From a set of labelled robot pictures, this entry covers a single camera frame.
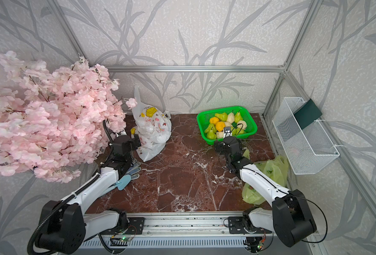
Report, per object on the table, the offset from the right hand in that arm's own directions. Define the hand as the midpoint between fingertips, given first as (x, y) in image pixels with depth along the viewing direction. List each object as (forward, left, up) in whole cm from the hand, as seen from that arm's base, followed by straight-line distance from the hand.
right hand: (226, 138), depth 87 cm
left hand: (0, +54, +3) cm, 54 cm away
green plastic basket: (+26, +12, -11) cm, 30 cm away
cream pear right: (+19, -13, -12) cm, 26 cm away
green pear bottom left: (+11, +7, -11) cm, 17 cm away
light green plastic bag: (-19, -21, +2) cm, 28 cm away
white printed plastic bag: (+11, +43, -2) cm, 45 cm away
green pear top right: (+26, -13, -11) cm, 31 cm away
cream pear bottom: (+11, +2, -11) cm, 15 cm away
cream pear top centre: (+26, -8, -10) cm, 29 cm away
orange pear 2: (+16, +1, -7) cm, 17 cm away
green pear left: (+17, +7, -9) cm, 21 cm away
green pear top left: (+24, -2, -8) cm, 26 cm away
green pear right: (+13, -13, -10) cm, 21 cm away
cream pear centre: (+20, -5, -11) cm, 23 cm away
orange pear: (+23, +5, -10) cm, 26 cm away
